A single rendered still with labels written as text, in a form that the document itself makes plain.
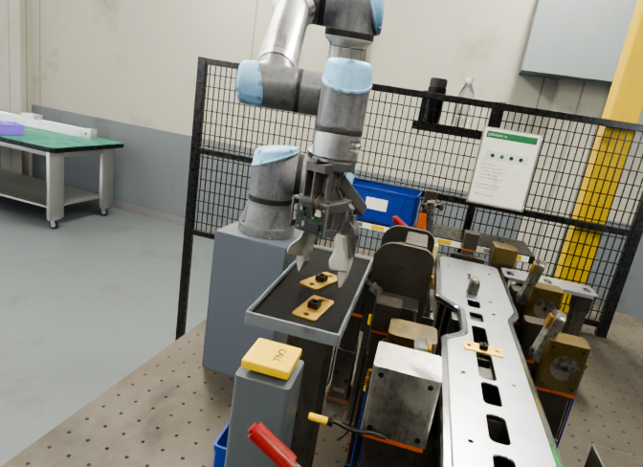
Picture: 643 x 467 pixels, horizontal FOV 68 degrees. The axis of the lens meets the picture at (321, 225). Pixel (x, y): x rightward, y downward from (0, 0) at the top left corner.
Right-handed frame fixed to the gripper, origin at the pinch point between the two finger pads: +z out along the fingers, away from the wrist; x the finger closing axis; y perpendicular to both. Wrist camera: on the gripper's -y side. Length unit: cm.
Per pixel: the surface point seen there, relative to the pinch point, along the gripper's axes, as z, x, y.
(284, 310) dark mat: 1.7, 3.0, 14.2
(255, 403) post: 6.7, 10.4, 28.1
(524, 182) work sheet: -9, 6, -134
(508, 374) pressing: 17.8, 30.5, -26.7
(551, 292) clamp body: 14, 30, -76
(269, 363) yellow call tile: 1.7, 10.5, 26.7
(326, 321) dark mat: 1.7, 9.1, 11.9
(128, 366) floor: 118, -145, -68
